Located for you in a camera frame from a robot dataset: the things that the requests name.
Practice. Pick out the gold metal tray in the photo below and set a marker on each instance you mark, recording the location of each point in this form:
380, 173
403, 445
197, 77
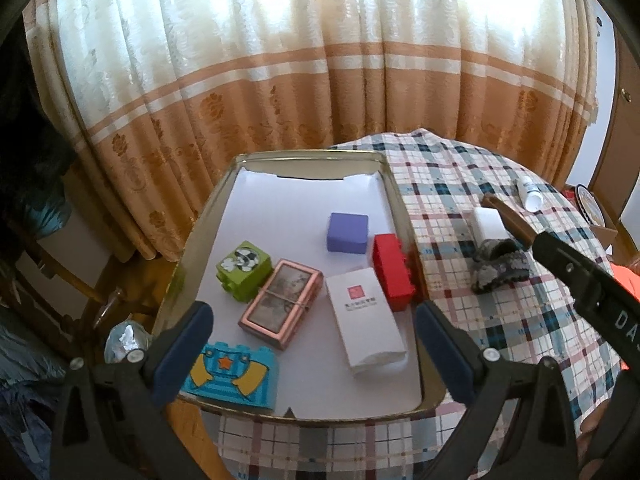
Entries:
283, 254

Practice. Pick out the white paper packet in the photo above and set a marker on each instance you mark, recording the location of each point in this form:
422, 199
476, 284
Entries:
368, 329

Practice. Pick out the white charger plug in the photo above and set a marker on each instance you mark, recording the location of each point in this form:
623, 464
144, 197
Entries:
486, 224

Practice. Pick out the round cookie tin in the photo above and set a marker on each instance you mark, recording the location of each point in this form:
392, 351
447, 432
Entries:
589, 207

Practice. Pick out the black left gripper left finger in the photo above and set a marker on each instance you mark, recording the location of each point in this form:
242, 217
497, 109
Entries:
110, 423

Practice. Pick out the wooden cabinet door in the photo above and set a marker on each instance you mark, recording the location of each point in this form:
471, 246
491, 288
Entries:
618, 166

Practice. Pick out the red toy brick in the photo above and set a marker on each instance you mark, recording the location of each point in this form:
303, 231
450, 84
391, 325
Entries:
391, 269

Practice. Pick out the orange cushion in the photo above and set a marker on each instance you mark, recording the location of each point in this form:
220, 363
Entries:
627, 278

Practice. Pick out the brown folding comb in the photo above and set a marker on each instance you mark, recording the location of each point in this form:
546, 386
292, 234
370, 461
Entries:
511, 219

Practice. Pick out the white pill bottle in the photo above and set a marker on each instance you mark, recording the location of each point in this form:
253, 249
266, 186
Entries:
530, 195

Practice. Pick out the pink framed card box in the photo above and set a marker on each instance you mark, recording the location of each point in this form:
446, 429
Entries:
281, 305

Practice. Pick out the purple box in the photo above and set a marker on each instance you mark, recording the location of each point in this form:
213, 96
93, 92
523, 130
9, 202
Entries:
348, 233

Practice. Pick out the blue toy brick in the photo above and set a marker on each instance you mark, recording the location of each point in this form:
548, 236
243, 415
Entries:
236, 375

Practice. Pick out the cardboard box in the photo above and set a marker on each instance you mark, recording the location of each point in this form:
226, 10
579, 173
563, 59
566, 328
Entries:
607, 235

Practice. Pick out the cream and orange curtain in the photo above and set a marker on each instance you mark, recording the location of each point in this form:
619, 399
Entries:
157, 97

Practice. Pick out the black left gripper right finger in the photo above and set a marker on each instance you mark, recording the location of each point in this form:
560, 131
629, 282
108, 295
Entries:
540, 442

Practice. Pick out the green toy brick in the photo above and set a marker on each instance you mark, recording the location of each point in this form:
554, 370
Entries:
243, 272

